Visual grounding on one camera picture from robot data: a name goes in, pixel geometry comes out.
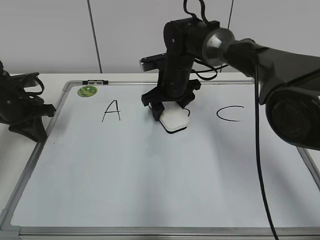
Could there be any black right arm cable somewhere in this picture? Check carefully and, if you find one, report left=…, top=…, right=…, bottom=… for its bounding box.
left=183, top=0, right=279, bottom=240

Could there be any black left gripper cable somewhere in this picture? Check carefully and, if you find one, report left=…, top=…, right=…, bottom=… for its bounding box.
left=8, top=72, right=46, bottom=98

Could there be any white board eraser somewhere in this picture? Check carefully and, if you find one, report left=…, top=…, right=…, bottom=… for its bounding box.
left=154, top=101, right=191, bottom=134

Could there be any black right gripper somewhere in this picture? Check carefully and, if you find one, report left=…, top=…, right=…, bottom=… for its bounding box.
left=141, top=54, right=201, bottom=122

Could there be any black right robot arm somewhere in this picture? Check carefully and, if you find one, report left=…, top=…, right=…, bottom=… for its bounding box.
left=140, top=17, right=320, bottom=150

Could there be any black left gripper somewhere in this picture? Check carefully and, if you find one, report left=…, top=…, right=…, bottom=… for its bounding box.
left=0, top=64, right=56, bottom=143

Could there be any round green magnet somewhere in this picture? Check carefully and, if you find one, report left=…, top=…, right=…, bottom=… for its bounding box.
left=77, top=85, right=98, bottom=98

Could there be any white board with grey frame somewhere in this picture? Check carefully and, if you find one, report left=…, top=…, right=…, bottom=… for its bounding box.
left=0, top=79, right=320, bottom=240

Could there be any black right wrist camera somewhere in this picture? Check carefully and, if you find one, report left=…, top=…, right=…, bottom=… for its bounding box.
left=139, top=53, right=166, bottom=72

